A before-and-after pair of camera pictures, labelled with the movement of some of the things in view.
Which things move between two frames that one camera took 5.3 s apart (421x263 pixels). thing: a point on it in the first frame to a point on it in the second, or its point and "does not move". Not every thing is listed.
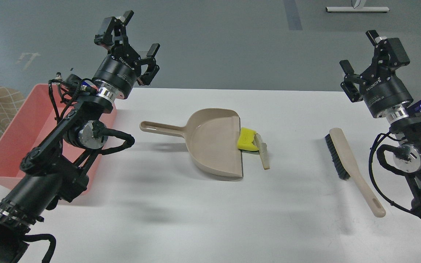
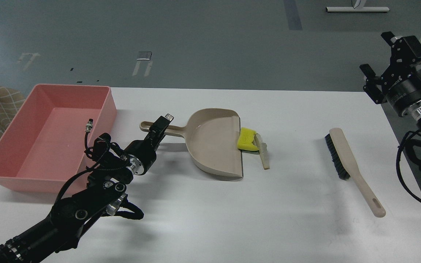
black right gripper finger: x=390 y=53 to x=405 y=51
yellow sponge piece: x=246 y=138 does not move
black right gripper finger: x=352 y=82 to x=371 y=87
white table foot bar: x=351 y=9 does not move
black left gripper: x=117 y=75 to x=142 y=153
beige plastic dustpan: x=211 y=135 does not move
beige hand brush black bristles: x=346 y=168 does not move
